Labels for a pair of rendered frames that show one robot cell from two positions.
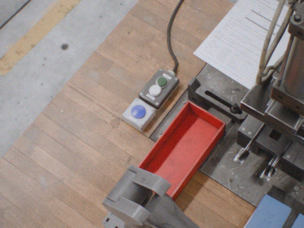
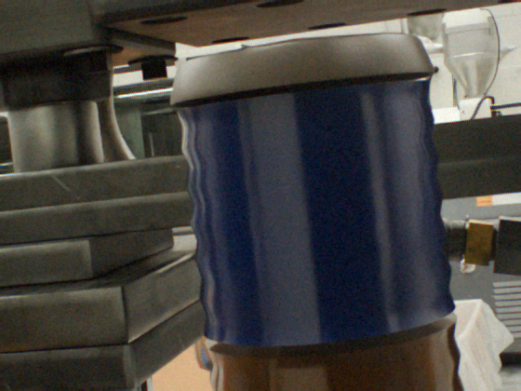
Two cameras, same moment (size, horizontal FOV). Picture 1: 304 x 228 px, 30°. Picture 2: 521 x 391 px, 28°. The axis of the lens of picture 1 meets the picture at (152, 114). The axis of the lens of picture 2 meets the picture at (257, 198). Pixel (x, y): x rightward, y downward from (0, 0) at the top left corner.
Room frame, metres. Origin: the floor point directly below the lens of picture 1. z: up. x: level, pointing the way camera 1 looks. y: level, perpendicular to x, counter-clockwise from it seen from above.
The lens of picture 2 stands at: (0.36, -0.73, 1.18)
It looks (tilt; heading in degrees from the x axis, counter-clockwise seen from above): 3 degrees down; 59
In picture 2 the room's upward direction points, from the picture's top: 7 degrees counter-clockwise
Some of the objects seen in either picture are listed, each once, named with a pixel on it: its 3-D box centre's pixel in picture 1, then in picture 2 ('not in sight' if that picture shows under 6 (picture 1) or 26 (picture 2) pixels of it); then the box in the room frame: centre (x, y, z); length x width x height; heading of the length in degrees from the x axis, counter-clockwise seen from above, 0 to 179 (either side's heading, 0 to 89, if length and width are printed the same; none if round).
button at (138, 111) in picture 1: (138, 112); not in sight; (0.67, 0.04, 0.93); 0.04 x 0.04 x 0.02
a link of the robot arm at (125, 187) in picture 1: (136, 213); not in sight; (0.33, 0.07, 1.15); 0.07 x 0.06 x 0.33; 136
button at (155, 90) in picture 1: (155, 91); not in sight; (0.73, -0.02, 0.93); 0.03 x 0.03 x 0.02
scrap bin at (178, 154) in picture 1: (180, 151); not in sight; (0.54, -0.06, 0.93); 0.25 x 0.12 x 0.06; 136
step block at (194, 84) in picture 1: (200, 93); not in sight; (0.69, -0.14, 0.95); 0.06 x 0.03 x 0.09; 46
